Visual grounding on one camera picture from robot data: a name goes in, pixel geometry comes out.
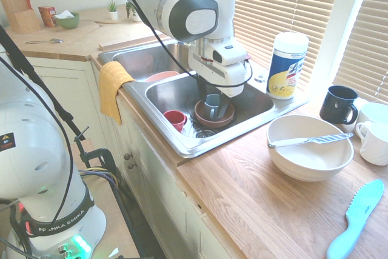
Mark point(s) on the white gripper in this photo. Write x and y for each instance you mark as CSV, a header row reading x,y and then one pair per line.
x,y
218,77

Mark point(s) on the stainless steel double sink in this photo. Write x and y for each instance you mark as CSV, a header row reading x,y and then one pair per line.
x,y
257,101

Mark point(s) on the white sink hole cap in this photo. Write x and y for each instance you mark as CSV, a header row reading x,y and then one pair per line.
x,y
260,78

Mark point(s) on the teal serrated knife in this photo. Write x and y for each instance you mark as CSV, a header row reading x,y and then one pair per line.
x,y
360,210

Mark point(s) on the wooden knife block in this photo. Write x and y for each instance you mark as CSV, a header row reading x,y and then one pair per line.
x,y
21,16

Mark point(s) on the grey mug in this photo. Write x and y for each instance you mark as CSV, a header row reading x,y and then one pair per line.
x,y
212,101

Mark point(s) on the brown bowl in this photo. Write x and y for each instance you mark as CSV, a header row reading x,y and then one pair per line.
x,y
212,122

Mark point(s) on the metal drain strainer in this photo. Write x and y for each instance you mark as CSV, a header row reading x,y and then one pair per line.
x,y
205,133

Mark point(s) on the red cup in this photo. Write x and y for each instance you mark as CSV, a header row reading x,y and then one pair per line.
x,y
174,118

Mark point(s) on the pink bowl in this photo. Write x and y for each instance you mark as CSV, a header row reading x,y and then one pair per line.
x,y
162,76

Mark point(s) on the Lysol wipes canister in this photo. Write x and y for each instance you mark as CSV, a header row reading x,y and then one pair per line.
x,y
286,68

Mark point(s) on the yellow dish cloth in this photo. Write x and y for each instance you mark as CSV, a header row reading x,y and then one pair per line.
x,y
110,89

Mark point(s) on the white base cabinet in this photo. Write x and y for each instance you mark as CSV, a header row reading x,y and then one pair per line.
x,y
151,180

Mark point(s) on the round cabinet knob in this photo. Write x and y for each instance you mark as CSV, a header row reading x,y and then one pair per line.
x,y
128,156
131,166

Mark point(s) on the wooden strip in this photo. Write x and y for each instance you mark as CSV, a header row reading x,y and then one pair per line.
x,y
121,43

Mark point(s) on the wide window blind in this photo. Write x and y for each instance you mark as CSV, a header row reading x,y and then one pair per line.
x,y
272,4

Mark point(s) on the large white bowl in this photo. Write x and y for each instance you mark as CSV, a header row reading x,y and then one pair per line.
x,y
309,162

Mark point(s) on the trailing plant white pot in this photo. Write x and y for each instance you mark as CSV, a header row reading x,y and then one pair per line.
x,y
133,13

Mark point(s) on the black mug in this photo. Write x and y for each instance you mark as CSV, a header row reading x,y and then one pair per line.
x,y
336,104

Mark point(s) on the small plant white pot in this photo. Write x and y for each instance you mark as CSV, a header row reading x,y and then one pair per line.
x,y
113,14

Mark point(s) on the green bowl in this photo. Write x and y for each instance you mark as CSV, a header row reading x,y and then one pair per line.
x,y
68,22

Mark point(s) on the white round cup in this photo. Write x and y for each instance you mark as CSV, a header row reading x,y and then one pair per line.
x,y
376,112

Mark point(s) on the narrow window blind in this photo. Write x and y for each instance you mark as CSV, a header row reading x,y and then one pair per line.
x,y
369,43

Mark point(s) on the metal spoon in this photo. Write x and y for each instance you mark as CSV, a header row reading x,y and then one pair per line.
x,y
54,41

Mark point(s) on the white crumpled paper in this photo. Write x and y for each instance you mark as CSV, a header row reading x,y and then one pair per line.
x,y
64,14

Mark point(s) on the orange box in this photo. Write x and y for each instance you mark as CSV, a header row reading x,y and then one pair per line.
x,y
45,16

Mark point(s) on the black clamp stand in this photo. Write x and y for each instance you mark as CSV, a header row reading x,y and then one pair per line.
x,y
28,69

